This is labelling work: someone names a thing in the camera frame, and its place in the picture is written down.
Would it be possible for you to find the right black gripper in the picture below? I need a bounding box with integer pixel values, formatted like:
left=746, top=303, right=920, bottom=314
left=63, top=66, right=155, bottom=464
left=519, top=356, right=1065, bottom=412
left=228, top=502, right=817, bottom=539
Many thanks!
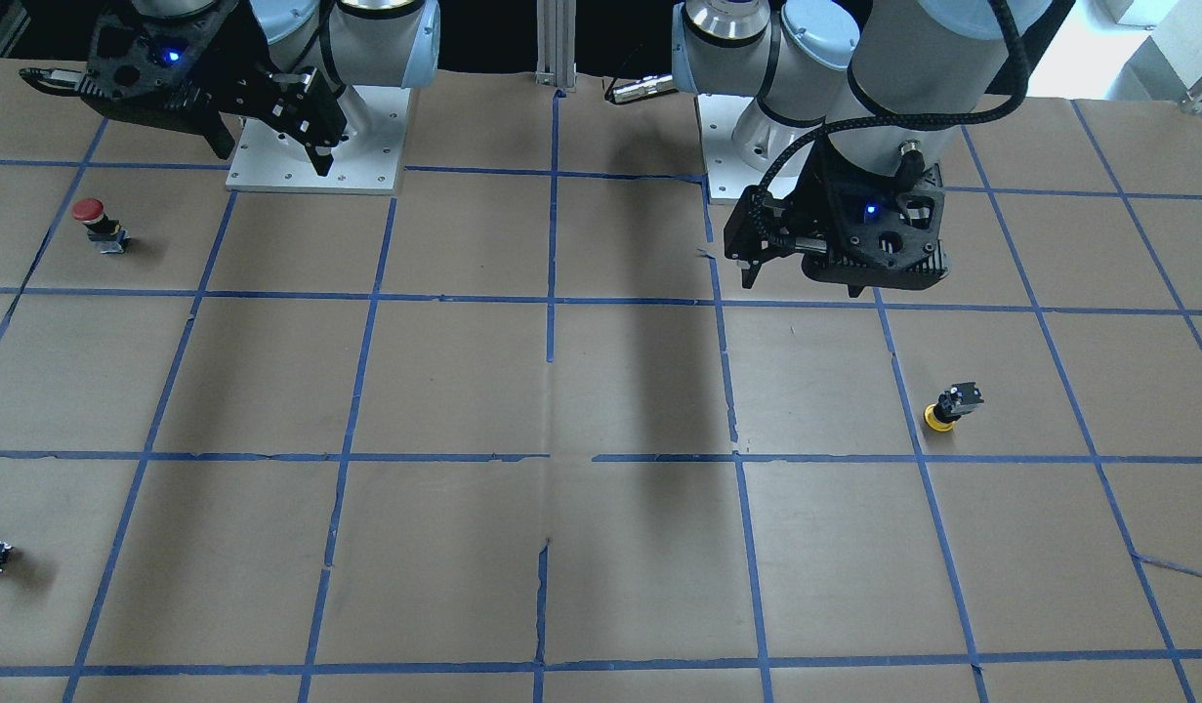
left=81, top=10, right=347, bottom=177

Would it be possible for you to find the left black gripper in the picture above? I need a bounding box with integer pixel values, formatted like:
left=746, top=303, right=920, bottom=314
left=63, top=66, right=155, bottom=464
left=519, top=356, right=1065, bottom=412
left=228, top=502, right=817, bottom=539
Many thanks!
left=722, top=161, right=950, bottom=297

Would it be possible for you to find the yellow push button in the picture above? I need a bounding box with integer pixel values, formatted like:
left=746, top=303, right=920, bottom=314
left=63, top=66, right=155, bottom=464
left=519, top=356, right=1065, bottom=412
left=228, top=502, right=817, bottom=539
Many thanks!
left=923, top=382, right=984, bottom=433

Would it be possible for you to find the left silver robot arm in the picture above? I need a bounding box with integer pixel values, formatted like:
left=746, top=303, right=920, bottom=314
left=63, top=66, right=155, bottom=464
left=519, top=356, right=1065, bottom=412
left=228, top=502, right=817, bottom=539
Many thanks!
left=672, top=1, right=1048, bottom=297

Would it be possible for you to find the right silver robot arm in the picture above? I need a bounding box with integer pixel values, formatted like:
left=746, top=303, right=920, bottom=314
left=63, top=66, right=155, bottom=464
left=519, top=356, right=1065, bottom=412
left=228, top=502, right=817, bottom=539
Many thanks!
left=50, top=1, right=441, bottom=177

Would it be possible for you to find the red push button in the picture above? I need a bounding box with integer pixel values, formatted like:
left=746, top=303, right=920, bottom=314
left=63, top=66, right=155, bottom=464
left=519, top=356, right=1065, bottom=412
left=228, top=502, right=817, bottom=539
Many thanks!
left=70, top=197, right=127, bottom=255

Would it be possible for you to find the aluminium frame post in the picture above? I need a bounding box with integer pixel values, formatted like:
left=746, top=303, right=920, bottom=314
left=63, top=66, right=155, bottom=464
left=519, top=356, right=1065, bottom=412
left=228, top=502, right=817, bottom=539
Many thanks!
left=535, top=0, right=578, bottom=93

